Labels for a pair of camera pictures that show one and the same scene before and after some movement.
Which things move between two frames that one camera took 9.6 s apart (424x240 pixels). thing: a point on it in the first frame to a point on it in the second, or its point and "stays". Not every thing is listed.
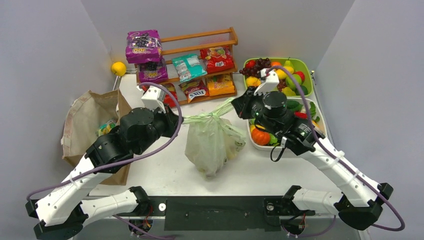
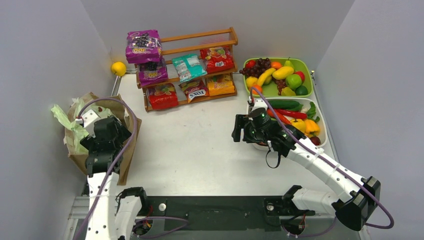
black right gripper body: x=253 y=108 to x=251 y=135
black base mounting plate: x=212 y=213 stays
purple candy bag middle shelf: x=152 y=72 stays
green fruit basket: x=300 y=67 stays
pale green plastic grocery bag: x=212 y=140 to x=78 y=132
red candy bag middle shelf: x=218 y=59 stays
